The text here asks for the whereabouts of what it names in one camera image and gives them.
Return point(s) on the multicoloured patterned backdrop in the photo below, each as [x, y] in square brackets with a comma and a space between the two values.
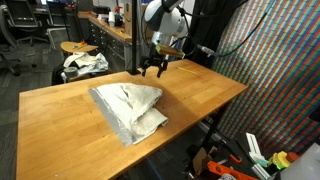
[276, 93]

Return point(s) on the yellow pencil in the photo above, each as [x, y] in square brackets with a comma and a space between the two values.
[186, 70]

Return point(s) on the large cardboard box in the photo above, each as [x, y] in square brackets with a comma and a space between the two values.
[128, 20]

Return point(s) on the tan wrist camera box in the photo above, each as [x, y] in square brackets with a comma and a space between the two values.
[170, 51]

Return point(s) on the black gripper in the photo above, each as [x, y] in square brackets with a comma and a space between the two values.
[155, 60]

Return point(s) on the white cup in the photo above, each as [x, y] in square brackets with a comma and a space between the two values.
[111, 19]

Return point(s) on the black camera pole stand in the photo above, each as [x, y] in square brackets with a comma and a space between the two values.
[134, 33]

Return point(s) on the black metal table leg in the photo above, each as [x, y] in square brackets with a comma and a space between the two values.
[215, 126]

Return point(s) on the grey duct tape strip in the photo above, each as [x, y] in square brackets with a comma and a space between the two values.
[111, 118]

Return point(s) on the white terry towel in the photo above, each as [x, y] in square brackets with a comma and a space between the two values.
[133, 103]

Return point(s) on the orange black clamp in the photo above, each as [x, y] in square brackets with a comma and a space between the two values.
[235, 158]

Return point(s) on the white crumpled cloth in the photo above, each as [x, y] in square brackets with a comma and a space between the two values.
[88, 61]

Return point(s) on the grey duct tape roll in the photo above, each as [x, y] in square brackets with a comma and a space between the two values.
[71, 72]

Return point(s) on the white aluminium rail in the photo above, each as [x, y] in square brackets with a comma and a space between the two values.
[210, 130]

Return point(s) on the white plastic bracket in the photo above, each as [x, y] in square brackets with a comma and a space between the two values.
[255, 148]

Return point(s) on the round wooden side table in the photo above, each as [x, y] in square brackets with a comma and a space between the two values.
[76, 48]

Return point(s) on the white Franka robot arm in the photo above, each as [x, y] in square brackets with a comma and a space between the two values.
[166, 18]

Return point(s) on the small open cardboard box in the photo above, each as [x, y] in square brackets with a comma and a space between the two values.
[201, 158]

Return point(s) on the yellow green plastic item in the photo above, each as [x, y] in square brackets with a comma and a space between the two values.
[279, 159]

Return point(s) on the red cap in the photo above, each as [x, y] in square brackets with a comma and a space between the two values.
[292, 156]

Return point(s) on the colourful small toys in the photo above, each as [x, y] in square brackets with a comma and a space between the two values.
[80, 44]

